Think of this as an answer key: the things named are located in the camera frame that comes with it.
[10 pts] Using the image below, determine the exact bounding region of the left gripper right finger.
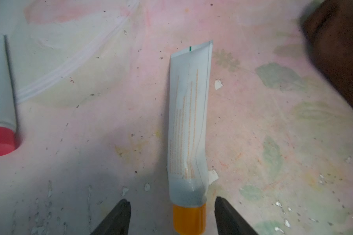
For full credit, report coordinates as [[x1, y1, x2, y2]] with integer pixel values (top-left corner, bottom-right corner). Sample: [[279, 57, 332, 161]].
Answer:
[[214, 196, 258, 235]]

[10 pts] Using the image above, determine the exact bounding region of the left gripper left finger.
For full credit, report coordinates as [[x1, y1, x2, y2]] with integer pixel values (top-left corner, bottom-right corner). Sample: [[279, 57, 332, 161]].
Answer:
[[91, 199, 131, 235]]

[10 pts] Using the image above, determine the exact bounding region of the white orange-cap toothpaste tube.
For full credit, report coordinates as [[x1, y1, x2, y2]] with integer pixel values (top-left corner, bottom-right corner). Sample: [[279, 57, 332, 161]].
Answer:
[[167, 41, 213, 235]]

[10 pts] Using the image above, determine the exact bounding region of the white pink-cap toothpaste tube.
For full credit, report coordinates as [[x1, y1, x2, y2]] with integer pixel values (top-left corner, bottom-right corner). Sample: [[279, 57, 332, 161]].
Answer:
[[0, 36, 17, 156]]

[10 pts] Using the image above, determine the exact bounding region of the brown cloth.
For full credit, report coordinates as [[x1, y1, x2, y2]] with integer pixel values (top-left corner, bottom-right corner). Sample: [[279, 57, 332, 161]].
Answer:
[[302, 0, 353, 108]]

